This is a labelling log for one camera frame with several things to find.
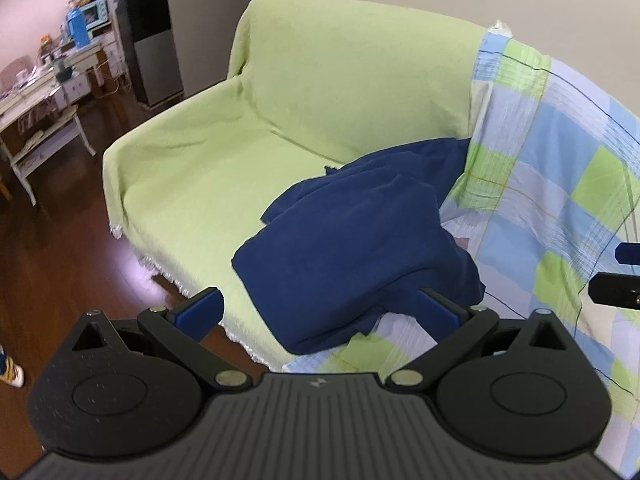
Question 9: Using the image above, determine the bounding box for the teal microwave oven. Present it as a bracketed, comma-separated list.
[77, 0, 111, 28]

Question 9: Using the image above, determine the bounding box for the blue thermos jug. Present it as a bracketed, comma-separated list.
[66, 7, 91, 45]

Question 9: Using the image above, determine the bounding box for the white side cabinet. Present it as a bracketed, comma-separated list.
[65, 25, 127, 106]

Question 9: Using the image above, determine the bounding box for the sofa with green cover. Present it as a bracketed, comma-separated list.
[102, 0, 513, 368]

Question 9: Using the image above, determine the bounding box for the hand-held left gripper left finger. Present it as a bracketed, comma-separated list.
[70, 287, 253, 392]

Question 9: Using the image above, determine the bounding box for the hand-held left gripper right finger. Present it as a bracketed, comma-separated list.
[382, 287, 581, 396]

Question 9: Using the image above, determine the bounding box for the navy blue garment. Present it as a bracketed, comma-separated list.
[231, 136, 487, 356]

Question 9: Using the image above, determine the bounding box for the black refrigerator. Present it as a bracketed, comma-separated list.
[114, 0, 185, 108]

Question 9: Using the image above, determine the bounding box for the person's shoe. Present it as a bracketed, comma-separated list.
[0, 345, 25, 388]

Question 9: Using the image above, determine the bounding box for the white bench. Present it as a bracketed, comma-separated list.
[10, 105, 97, 206]

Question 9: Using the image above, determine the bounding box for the white dining table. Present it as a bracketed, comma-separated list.
[0, 67, 76, 161]

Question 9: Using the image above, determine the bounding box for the checked blue green blanket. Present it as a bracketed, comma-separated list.
[285, 20, 640, 480]

